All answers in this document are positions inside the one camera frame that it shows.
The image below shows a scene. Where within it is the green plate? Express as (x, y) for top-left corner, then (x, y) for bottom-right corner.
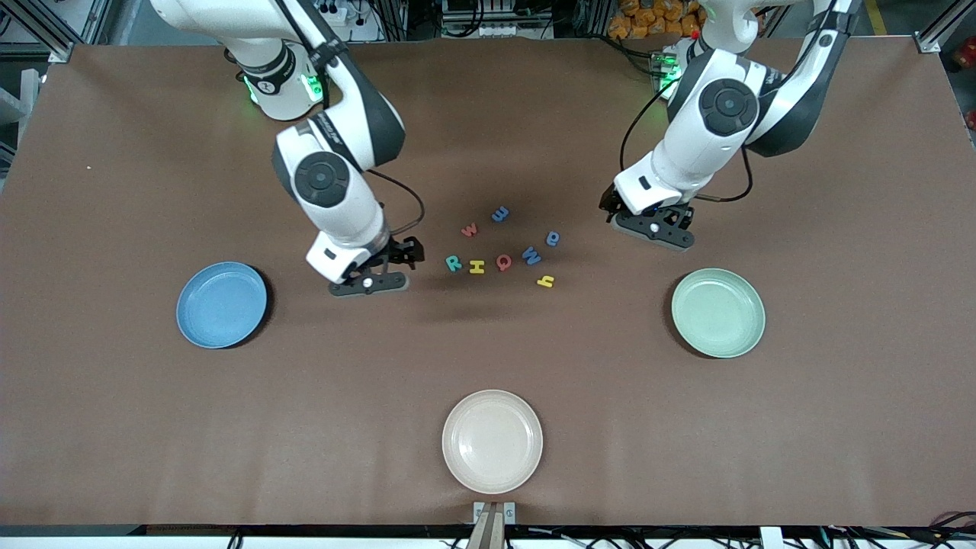
(671, 268), (766, 359)

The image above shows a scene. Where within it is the grey side fixture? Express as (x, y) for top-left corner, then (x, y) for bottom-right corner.
(0, 69), (39, 178)

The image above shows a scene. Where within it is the beige plate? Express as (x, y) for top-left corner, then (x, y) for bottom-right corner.
(441, 390), (544, 495)

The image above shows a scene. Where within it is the aluminium frame profile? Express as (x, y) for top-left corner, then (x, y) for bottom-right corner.
(0, 0), (77, 63)
(915, 0), (976, 54)

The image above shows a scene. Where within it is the black equipment rack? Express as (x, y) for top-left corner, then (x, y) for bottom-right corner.
(438, 0), (557, 39)

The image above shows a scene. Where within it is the metal table edge bracket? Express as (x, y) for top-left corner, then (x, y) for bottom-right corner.
(474, 501), (516, 527)

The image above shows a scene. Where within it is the blue plate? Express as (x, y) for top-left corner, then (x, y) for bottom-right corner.
(176, 262), (268, 350)

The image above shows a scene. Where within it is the orange snack bag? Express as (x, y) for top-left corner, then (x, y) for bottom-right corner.
(608, 0), (706, 40)

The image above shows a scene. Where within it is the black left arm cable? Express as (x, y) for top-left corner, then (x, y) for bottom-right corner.
(619, 0), (756, 204)

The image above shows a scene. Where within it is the white power strip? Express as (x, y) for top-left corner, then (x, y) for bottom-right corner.
(316, 0), (359, 25)

